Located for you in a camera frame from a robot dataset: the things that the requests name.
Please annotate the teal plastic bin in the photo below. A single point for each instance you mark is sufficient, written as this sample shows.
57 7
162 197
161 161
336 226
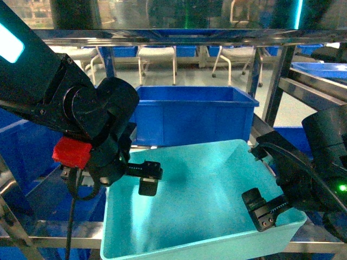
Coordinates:
198 211

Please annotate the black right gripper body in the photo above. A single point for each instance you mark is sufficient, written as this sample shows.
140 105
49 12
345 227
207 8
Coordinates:
305 186

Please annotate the white chair right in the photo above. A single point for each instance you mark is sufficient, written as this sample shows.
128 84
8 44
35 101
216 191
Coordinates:
238 55

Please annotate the white chair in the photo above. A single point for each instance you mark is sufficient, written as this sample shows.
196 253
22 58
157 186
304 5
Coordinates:
156 54
238 55

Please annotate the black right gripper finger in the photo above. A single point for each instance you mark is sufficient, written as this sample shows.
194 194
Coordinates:
264 213

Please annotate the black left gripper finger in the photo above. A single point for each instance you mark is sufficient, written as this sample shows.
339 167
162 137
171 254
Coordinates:
149 174

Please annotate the blue bin on shelf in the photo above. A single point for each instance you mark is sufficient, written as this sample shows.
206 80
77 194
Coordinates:
183 115

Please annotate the blue bin far left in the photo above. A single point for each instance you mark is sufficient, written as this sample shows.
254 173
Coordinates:
27 150

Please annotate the red block on wrist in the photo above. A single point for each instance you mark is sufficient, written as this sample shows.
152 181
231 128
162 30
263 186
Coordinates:
72 153

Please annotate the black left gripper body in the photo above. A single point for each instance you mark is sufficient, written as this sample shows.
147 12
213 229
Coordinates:
108 161

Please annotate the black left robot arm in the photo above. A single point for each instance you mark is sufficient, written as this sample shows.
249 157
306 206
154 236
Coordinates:
51 90

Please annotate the white chair left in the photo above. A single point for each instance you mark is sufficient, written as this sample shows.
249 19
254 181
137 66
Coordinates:
156 54

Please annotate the blue bin right shelf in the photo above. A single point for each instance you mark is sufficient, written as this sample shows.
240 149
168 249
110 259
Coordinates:
324 70

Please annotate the steel shelf frame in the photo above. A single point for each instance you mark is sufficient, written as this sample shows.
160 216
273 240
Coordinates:
49 89

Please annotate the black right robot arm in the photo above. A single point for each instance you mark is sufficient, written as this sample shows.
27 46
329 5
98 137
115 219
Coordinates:
325 131

